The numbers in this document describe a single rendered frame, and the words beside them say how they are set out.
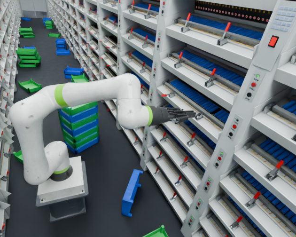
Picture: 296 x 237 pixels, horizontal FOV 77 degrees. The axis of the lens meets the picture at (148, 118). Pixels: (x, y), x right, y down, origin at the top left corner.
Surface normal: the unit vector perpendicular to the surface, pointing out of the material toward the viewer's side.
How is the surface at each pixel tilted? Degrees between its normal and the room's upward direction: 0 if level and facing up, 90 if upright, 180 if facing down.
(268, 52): 90
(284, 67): 20
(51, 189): 1
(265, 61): 90
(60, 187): 1
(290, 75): 110
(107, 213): 0
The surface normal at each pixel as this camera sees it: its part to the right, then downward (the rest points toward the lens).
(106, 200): 0.11, -0.82
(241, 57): -0.86, 0.46
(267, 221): -0.20, -0.71
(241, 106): -0.88, 0.18
